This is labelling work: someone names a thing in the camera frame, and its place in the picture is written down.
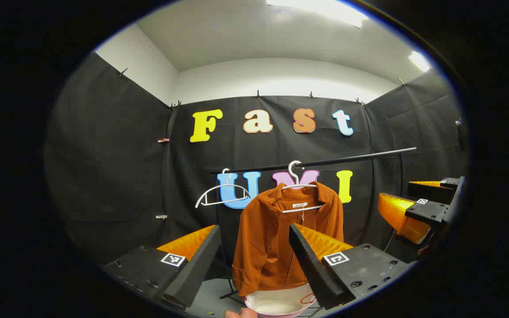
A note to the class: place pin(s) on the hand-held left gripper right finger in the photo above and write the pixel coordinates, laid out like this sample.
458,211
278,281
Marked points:
312,269

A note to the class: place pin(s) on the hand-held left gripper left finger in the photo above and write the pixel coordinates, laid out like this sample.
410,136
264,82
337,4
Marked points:
197,265

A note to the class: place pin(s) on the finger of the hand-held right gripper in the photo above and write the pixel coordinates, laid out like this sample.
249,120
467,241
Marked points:
427,211
431,191

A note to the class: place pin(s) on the white pink-rimmed laundry hamper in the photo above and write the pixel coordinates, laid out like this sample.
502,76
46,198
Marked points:
281,302

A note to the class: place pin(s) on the white plastic clothes hanger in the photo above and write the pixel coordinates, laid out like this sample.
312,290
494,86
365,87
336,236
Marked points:
219,189
296,179

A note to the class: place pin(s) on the black clothes rack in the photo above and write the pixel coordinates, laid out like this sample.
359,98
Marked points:
351,158

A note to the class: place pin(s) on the black backdrop cloth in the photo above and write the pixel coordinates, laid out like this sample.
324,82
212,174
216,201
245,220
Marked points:
104,176

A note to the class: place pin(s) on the small ceiling light panel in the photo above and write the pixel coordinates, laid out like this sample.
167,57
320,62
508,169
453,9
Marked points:
420,61

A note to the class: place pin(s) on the row of black cloth clips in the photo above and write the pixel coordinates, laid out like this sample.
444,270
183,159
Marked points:
258,94

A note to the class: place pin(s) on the long ceiling light panel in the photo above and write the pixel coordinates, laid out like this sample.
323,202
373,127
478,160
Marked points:
320,9

